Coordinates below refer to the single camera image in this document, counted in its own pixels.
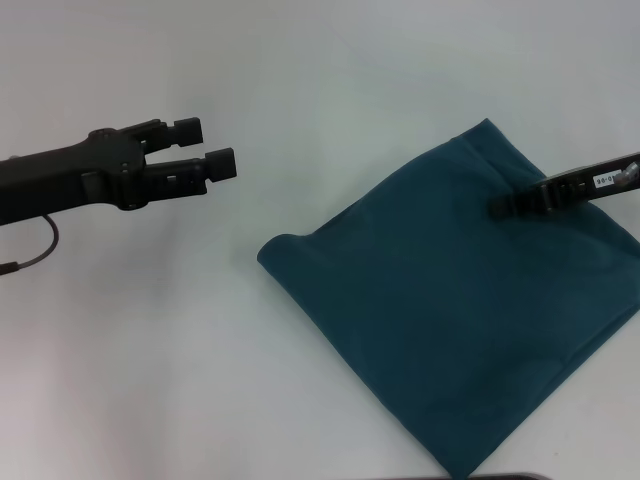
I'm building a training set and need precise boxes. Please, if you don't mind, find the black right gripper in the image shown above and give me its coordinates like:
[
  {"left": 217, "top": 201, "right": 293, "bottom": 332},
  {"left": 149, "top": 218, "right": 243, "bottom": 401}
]
[{"left": 489, "top": 151, "right": 640, "bottom": 222}]

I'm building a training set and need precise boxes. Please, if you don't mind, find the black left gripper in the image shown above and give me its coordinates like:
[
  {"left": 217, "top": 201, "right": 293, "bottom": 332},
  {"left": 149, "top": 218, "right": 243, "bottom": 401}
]
[{"left": 0, "top": 117, "right": 238, "bottom": 227}]

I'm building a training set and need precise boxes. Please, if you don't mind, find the blue FREE print t-shirt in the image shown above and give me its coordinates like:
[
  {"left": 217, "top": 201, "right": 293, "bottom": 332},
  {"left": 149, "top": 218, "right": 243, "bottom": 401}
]
[{"left": 256, "top": 117, "right": 640, "bottom": 480}]

